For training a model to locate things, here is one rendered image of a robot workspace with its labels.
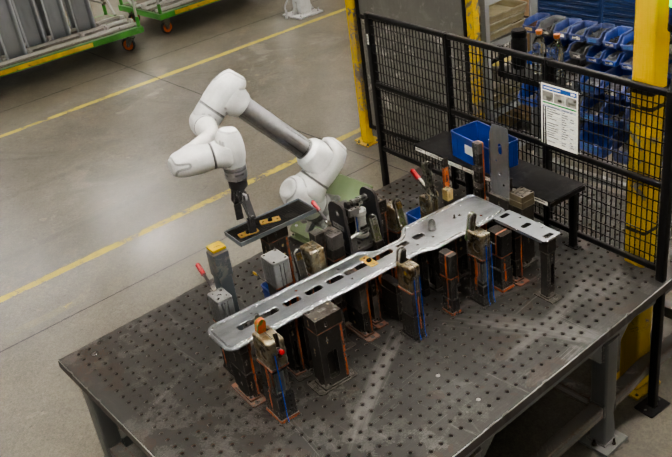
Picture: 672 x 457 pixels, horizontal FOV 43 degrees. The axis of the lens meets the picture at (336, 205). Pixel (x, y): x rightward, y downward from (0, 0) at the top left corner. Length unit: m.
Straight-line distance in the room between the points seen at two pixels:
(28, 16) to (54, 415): 6.19
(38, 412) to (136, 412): 1.42
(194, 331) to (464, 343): 1.16
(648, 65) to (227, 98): 1.72
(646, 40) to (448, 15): 2.46
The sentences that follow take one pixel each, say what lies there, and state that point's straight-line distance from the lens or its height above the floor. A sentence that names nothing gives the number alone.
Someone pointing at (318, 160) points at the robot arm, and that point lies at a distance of 3.96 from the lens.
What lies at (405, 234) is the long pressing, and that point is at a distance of 3.59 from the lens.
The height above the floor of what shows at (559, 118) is 1.30.
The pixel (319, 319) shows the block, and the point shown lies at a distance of 3.11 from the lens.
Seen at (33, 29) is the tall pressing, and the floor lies 0.47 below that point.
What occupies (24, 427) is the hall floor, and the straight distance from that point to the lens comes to 4.75.
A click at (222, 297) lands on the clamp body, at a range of 3.28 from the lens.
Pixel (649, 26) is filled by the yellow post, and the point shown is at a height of 1.77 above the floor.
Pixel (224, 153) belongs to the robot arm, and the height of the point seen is 1.55.
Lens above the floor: 2.85
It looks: 28 degrees down
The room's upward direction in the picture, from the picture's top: 8 degrees counter-clockwise
